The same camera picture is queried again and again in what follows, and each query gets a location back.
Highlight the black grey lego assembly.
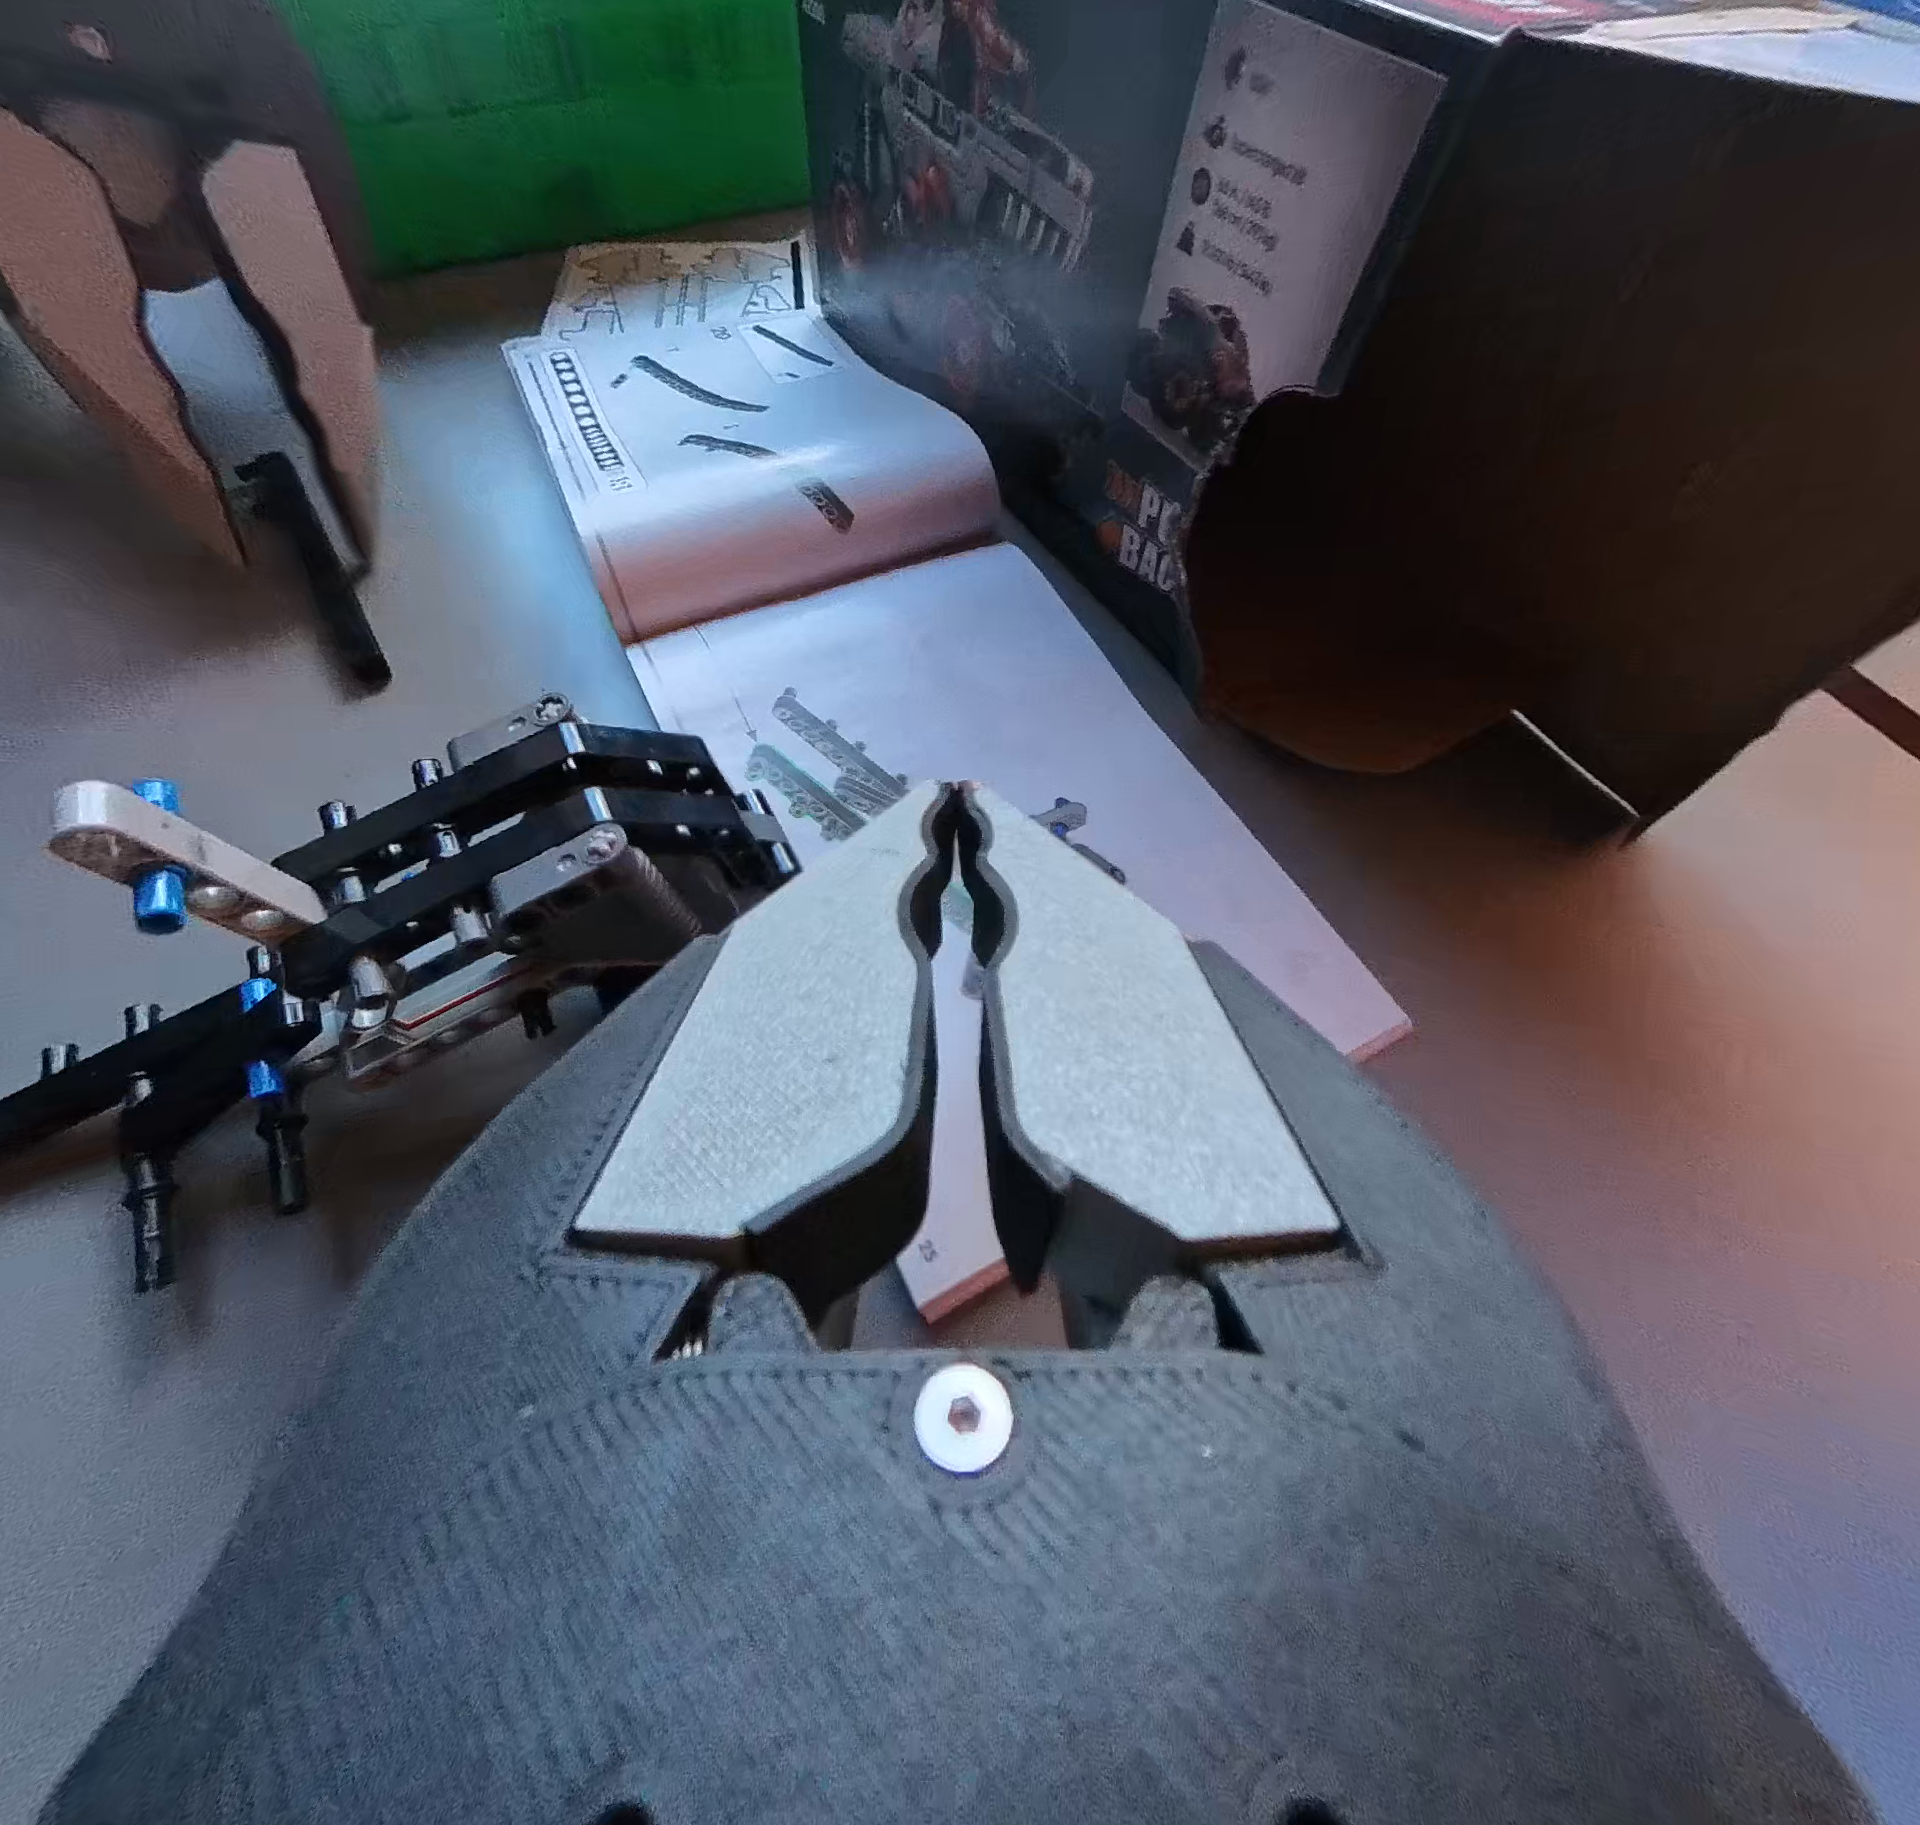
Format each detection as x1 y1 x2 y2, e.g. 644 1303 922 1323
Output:
0 689 804 1294

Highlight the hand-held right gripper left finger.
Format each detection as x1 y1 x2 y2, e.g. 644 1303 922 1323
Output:
569 778 966 1339

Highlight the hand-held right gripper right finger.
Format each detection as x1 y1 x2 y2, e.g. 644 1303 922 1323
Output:
960 782 1346 1349

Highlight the printed paper sheet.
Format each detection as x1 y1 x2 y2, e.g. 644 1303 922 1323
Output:
544 238 822 350

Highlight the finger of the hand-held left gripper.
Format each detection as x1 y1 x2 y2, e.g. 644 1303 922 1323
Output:
193 129 388 566
0 107 252 569

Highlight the long black lego beam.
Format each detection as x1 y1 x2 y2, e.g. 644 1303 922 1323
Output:
231 451 395 693

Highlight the green box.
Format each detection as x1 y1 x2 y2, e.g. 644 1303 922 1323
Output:
225 0 821 281

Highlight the black lego box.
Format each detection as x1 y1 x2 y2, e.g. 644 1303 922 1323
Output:
790 0 1920 844

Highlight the lego instruction booklet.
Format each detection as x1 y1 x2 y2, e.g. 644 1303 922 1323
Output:
502 306 1417 1323

